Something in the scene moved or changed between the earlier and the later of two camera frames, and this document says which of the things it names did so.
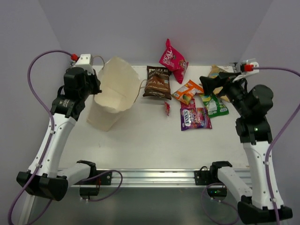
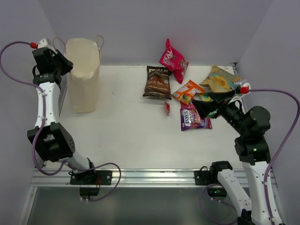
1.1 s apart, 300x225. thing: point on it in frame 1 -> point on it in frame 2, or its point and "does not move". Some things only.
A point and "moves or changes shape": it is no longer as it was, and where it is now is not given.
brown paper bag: x=116 y=84 moves or changes shape
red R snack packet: x=173 y=60 does not move
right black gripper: x=209 y=84 -> x=205 y=108
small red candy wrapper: x=167 y=108 does not move
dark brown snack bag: x=158 y=82 does not move
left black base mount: x=90 y=186 does not move
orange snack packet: x=185 y=94 does not move
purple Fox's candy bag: x=192 y=117 does not move
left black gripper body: x=93 y=82 -> x=62 y=63
